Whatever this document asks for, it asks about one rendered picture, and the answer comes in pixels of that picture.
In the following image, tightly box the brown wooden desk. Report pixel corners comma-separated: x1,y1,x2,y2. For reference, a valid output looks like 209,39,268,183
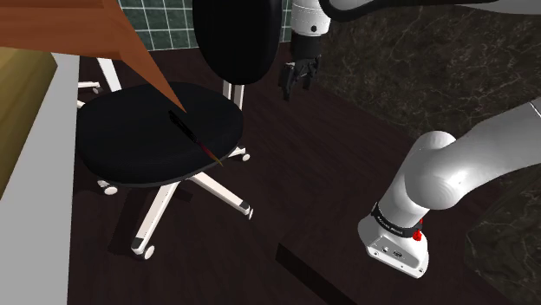
0,0,188,114

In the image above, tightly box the black pen with red tip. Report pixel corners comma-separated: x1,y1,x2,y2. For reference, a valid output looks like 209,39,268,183
167,109,225,167

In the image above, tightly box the black office chair white base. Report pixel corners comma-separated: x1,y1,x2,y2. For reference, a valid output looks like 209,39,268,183
75,0,284,261

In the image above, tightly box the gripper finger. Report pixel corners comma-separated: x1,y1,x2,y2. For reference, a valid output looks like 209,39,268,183
277,61,299,101
300,57,322,91

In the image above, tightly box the grey and olive cabinet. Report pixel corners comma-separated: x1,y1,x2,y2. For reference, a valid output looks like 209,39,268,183
0,46,81,305

